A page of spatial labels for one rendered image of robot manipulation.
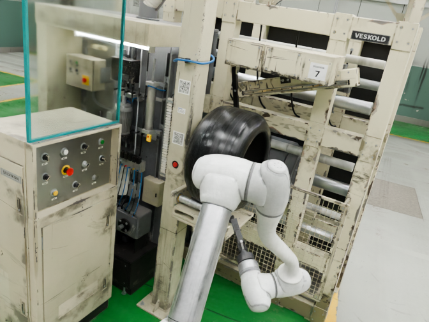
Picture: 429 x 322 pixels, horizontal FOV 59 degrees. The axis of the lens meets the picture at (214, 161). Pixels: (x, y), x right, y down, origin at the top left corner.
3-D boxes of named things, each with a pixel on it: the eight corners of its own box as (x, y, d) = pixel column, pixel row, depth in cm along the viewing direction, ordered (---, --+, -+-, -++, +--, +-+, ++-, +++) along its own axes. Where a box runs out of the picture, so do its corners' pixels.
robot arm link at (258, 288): (237, 283, 166) (265, 278, 169) (246, 318, 156) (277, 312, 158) (240, 270, 159) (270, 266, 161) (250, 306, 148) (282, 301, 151)
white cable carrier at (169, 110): (159, 175, 229) (167, 97, 212) (164, 172, 234) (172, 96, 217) (165, 177, 228) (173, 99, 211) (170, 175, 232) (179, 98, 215)
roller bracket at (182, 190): (168, 207, 216) (170, 191, 212) (204, 185, 249) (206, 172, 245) (173, 209, 214) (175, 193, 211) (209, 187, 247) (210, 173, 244)
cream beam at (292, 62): (223, 64, 218) (226, 37, 213) (242, 62, 239) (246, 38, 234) (327, 87, 192) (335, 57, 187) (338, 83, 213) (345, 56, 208)
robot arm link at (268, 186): (289, 197, 134) (251, 188, 137) (299, 156, 123) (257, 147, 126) (282, 223, 124) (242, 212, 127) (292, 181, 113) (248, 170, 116)
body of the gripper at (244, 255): (237, 260, 164) (232, 242, 170) (239, 269, 170) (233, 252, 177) (255, 256, 164) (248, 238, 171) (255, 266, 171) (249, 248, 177)
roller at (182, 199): (181, 192, 219) (180, 199, 221) (177, 195, 215) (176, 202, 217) (235, 214, 204) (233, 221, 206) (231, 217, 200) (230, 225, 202)
